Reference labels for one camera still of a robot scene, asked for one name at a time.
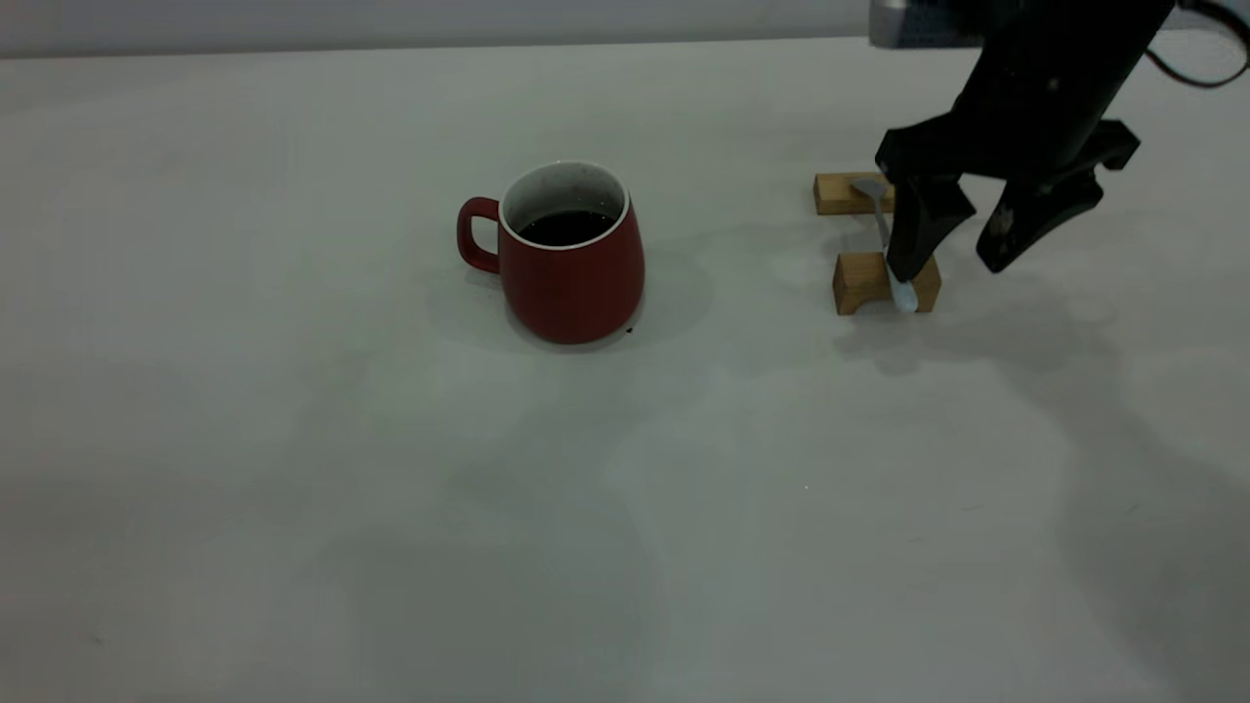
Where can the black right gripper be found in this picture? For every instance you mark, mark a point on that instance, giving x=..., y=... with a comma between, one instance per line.
x=1045, y=98

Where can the red ceramic mug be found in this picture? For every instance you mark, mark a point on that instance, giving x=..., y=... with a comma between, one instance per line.
x=571, y=293

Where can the arched wooden block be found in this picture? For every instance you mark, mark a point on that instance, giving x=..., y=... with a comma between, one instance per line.
x=859, y=278

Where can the flat rectangular wooden block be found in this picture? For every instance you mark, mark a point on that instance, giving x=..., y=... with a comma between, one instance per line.
x=832, y=193

